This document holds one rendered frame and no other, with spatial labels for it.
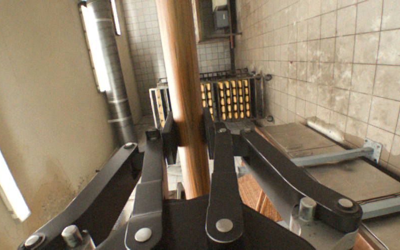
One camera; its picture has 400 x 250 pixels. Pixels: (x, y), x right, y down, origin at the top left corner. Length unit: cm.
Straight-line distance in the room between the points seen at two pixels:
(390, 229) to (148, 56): 508
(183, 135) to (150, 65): 511
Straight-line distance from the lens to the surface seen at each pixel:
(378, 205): 118
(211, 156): 17
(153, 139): 16
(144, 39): 533
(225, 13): 469
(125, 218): 208
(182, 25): 18
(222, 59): 527
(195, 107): 18
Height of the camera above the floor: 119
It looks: 1 degrees down
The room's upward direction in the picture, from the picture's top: 97 degrees counter-clockwise
